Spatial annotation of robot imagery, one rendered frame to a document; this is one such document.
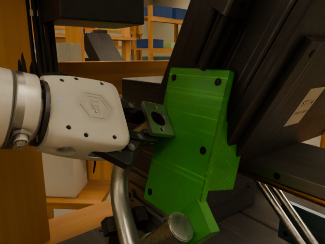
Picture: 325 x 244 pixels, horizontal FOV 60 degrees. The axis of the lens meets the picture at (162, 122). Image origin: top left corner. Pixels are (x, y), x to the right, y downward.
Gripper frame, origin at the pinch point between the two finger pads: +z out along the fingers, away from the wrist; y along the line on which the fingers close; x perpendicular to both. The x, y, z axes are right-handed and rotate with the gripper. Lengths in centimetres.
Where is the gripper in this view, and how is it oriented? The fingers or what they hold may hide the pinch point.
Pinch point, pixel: (145, 127)
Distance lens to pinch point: 41.5
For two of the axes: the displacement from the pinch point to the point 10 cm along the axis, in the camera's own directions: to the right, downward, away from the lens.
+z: 7.7, 1.1, 6.3
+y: -2.8, -8.2, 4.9
